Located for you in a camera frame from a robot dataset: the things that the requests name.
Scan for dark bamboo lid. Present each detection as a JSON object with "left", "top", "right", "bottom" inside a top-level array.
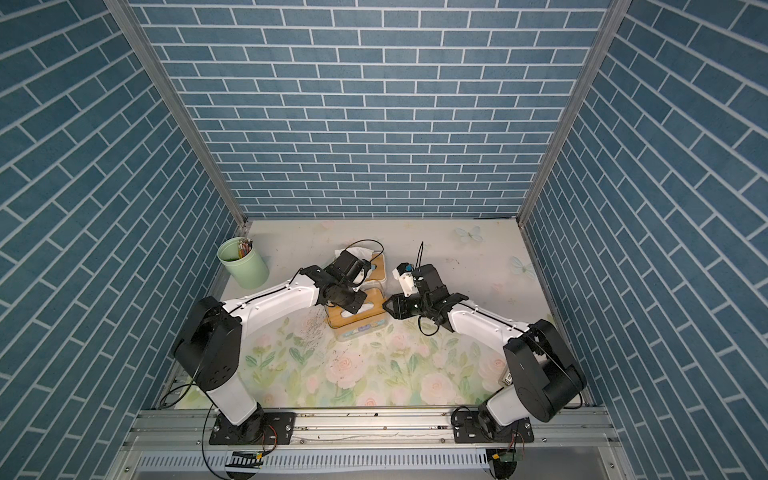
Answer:
[{"left": 326, "top": 288, "right": 385, "bottom": 329}]

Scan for clear plastic tissue box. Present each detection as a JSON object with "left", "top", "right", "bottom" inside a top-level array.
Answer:
[{"left": 333, "top": 313, "right": 390, "bottom": 342}]

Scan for white tissue box base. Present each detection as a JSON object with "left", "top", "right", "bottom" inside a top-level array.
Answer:
[{"left": 326, "top": 247, "right": 386, "bottom": 290}]

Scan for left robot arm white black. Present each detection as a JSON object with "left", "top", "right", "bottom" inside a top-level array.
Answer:
[{"left": 171, "top": 249, "right": 372, "bottom": 445}]

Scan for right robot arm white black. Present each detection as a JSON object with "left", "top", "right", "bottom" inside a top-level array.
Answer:
[{"left": 383, "top": 262, "right": 587, "bottom": 442}]

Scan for green pen cup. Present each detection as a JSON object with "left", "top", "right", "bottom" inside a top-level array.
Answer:
[{"left": 217, "top": 237, "right": 269, "bottom": 289}]

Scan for pens in cup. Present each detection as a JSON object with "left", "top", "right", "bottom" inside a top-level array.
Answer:
[{"left": 237, "top": 238, "right": 253, "bottom": 259}]

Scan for green circuit board right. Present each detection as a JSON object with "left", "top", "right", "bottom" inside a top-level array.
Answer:
[{"left": 491, "top": 450, "right": 521, "bottom": 464}]

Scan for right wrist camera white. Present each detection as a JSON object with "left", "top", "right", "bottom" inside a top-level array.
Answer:
[{"left": 393, "top": 262, "right": 418, "bottom": 297}]

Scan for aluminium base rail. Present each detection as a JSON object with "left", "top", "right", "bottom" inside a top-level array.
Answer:
[{"left": 121, "top": 407, "right": 620, "bottom": 452}]

